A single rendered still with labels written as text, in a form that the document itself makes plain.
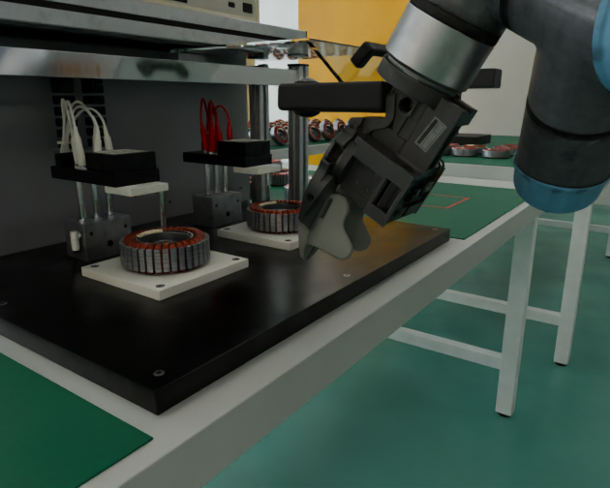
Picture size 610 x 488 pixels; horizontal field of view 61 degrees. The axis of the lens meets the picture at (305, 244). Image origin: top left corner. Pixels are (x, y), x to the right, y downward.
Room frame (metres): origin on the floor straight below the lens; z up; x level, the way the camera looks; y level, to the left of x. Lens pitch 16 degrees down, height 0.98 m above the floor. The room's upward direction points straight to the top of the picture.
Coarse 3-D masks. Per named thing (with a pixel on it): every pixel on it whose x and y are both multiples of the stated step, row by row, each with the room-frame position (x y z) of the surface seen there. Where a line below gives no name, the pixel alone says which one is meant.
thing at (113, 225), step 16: (64, 224) 0.71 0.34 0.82; (80, 224) 0.68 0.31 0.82; (96, 224) 0.69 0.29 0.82; (112, 224) 0.71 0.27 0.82; (128, 224) 0.73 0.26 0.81; (80, 240) 0.68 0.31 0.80; (96, 240) 0.69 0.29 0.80; (112, 240) 0.71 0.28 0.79; (80, 256) 0.69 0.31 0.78; (96, 256) 0.69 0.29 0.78
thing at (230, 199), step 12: (228, 192) 0.93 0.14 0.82; (240, 192) 0.94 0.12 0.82; (204, 204) 0.89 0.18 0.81; (216, 204) 0.88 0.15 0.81; (228, 204) 0.91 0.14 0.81; (240, 204) 0.93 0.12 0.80; (204, 216) 0.89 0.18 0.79; (216, 216) 0.88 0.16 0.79; (228, 216) 0.91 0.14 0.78; (240, 216) 0.93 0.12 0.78
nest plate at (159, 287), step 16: (224, 256) 0.67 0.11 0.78; (96, 272) 0.60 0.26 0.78; (112, 272) 0.60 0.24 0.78; (128, 272) 0.60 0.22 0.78; (176, 272) 0.60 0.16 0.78; (192, 272) 0.60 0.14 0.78; (208, 272) 0.60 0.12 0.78; (224, 272) 0.62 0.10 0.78; (128, 288) 0.57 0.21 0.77; (144, 288) 0.55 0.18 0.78; (160, 288) 0.54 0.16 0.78; (176, 288) 0.56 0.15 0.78; (192, 288) 0.57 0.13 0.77
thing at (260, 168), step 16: (224, 144) 0.86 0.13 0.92; (240, 144) 0.84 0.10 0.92; (256, 144) 0.86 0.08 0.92; (192, 160) 0.90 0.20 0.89; (208, 160) 0.88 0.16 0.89; (224, 160) 0.86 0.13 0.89; (240, 160) 0.84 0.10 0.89; (256, 160) 0.86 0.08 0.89; (208, 176) 0.90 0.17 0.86; (224, 176) 0.93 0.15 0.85; (208, 192) 0.90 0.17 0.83
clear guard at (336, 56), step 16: (176, 48) 0.87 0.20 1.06; (192, 48) 0.85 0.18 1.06; (208, 48) 0.83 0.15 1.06; (224, 48) 0.82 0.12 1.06; (240, 48) 0.82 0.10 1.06; (256, 48) 0.82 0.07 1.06; (272, 48) 0.82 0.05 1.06; (288, 48) 0.82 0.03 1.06; (304, 48) 0.82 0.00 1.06; (320, 48) 0.73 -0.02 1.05; (336, 48) 0.77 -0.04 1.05; (352, 48) 0.81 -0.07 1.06; (336, 64) 0.72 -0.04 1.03; (352, 64) 0.76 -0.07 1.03; (368, 64) 0.81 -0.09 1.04; (352, 80) 0.72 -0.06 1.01; (368, 80) 0.75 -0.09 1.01; (384, 80) 0.80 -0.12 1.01
